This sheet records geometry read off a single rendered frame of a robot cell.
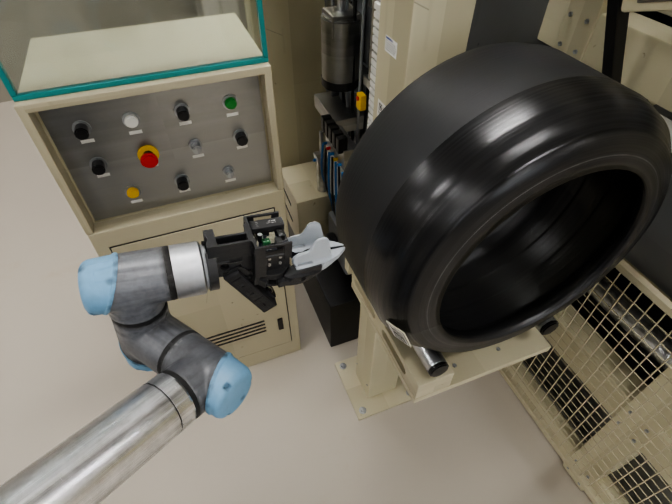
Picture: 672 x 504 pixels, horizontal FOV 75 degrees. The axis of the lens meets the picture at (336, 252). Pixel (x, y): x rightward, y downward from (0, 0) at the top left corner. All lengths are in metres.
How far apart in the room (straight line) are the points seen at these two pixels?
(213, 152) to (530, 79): 0.84
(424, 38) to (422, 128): 0.26
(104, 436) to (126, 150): 0.83
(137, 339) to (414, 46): 0.67
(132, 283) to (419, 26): 0.63
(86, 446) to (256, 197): 0.92
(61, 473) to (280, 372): 1.49
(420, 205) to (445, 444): 1.37
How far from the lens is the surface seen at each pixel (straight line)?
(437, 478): 1.83
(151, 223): 1.33
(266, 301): 0.69
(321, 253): 0.66
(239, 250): 0.61
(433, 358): 0.94
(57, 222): 3.01
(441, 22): 0.90
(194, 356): 0.62
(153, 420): 0.57
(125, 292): 0.61
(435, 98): 0.70
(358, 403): 1.88
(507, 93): 0.67
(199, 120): 1.22
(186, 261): 0.61
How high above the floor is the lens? 1.72
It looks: 46 degrees down
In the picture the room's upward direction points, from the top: straight up
